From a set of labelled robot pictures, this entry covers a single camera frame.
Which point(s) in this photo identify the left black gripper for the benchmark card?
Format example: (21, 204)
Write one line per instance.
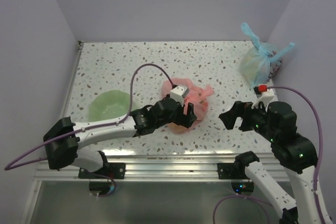
(188, 119)

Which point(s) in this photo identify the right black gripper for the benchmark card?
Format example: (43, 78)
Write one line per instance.
(243, 109)

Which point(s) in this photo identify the pink plastic bag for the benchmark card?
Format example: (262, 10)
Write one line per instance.
(198, 97)

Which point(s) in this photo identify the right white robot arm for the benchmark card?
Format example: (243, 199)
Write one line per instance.
(295, 153)

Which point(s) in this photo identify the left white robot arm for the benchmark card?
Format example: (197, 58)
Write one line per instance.
(66, 142)

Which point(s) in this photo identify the blue knotted plastic bag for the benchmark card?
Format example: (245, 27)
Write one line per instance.
(262, 61)

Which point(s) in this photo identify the green plastic plate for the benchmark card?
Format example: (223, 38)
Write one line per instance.
(109, 105)

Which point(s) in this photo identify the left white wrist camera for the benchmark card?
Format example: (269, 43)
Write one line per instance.
(179, 93)

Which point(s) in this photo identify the aluminium mounting rail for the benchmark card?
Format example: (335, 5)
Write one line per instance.
(164, 168)

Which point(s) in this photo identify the right black base bracket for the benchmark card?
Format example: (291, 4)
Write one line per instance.
(228, 170)

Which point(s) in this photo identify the black base bracket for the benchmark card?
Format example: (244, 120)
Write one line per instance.
(228, 170)
(115, 171)

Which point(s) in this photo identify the left black base bracket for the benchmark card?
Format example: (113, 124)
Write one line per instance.
(115, 171)

